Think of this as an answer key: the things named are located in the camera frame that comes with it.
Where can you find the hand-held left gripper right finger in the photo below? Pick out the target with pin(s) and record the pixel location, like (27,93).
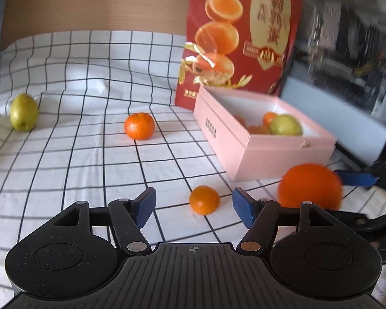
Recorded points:
(243,207)

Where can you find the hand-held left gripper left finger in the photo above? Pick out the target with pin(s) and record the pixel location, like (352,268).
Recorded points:
(146,206)

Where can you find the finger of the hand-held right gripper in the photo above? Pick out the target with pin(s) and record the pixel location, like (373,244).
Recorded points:
(366,228)
(357,178)

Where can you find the small orange tangerine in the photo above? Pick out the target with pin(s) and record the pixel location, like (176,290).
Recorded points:
(270,118)
(310,186)
(257,130)
(205,200)
(139,126)

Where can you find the pink cardboard box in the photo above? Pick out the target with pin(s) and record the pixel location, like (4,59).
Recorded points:
(270,157)

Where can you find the yellow-green round fruit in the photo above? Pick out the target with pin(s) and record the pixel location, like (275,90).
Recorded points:
(24,113)
(286,125)

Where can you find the white black-checked cloth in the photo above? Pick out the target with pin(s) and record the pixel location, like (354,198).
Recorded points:
(83,167)

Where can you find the black framed screen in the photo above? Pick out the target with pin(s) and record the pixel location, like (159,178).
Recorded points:
(341,54)

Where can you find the red and gold snack bag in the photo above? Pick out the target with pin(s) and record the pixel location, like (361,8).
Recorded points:
(263,22)

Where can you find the wooden board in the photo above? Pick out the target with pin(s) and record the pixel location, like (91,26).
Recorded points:
(99,3)

